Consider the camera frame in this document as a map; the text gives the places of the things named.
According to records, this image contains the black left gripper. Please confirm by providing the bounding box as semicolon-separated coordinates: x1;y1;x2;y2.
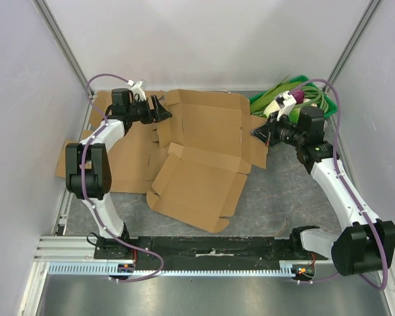
126;95;172;124

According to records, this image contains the brown cardboard box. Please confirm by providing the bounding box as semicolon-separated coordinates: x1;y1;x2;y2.
146;90;268;233

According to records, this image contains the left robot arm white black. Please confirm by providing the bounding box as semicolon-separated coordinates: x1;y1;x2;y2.
65;88;172;259

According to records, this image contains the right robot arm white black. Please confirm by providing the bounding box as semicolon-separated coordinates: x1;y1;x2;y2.
251;107;395;276

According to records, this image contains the green leafy vegetable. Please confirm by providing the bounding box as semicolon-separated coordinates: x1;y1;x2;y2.
250;77;302;116

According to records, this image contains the purple onion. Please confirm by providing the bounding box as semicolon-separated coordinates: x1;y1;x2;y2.
291;90;305;104

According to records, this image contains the green long beans bundle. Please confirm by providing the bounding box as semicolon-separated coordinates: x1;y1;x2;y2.
300;86;329;114

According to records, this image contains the flat cardboard sheet on left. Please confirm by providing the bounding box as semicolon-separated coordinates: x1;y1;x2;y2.
55;90;168;194

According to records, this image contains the green plastic tray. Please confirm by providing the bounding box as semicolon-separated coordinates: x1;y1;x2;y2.
249;75;339;119

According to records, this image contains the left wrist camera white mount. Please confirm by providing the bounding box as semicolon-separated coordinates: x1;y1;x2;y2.
127;80;147;102

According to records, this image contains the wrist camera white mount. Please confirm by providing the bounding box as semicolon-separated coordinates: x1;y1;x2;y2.
127;80;147;102
275;91;297;121

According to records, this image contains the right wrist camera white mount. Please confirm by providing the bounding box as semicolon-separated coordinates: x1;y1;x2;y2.
275;91;297;121

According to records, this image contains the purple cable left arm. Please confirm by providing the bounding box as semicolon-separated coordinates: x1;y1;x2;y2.
80;72;165;283

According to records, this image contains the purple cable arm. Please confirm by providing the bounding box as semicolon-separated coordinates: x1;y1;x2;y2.
291;78;391;290
80;72;165;283

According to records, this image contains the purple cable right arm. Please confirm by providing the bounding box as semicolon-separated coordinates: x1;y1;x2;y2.
291;78;391;290

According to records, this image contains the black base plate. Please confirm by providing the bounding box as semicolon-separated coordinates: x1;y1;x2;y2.
94;235;329;271

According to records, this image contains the aluminium frame post left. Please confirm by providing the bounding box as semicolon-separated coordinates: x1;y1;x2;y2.
32;0;90;92

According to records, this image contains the aluminium frame post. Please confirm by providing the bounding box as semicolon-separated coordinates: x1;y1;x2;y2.
328;0;382;84
32;0;90;92

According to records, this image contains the aluminium frame post right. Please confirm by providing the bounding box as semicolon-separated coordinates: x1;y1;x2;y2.
328;0;382;84

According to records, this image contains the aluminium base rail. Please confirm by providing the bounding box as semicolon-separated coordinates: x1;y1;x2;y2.
32;235;98;263

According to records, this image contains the grey slotted cable duct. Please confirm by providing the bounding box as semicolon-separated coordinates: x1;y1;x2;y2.
48;262;307;277

